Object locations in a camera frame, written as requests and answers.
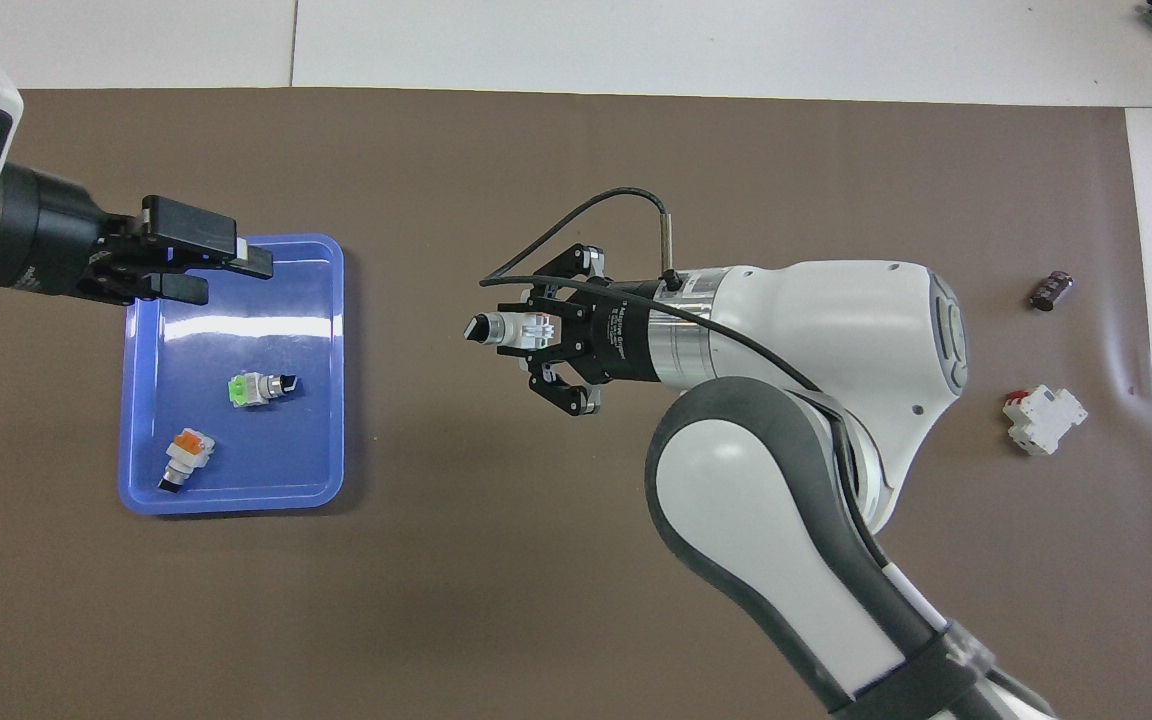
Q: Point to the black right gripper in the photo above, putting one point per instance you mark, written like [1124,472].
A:
[616,335]

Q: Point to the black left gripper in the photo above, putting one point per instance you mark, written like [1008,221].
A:
[46,240]

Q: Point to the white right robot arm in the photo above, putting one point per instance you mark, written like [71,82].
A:
[816,400]

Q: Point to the blue plastic tray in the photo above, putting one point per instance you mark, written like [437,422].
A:
[236,450]

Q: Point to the brown table mat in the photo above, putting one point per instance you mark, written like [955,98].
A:
[486,600]

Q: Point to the white red circuit breaker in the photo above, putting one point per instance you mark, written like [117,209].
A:
[1044,420]

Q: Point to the small dark brown component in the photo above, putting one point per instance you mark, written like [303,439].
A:
[1052,290]

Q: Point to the green-backed selector switch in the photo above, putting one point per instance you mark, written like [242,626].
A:
[254,389]

